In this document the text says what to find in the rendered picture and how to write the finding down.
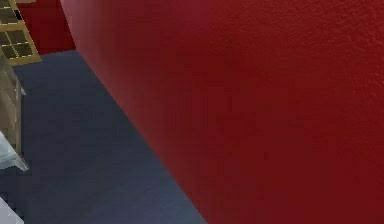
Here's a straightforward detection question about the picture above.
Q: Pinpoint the beige wooden cabinet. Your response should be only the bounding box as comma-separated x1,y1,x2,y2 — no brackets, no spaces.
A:
0,49,27,156

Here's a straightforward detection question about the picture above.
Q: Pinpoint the white rounded object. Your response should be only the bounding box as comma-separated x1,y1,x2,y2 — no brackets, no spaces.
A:
0,131,30,172

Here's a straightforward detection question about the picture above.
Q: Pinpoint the tan wooden lattice shelf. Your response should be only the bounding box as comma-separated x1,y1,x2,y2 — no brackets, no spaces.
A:
0,0,42,67

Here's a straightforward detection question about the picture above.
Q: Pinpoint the white angular object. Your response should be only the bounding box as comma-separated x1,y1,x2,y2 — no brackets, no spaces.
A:
0,196,25,224

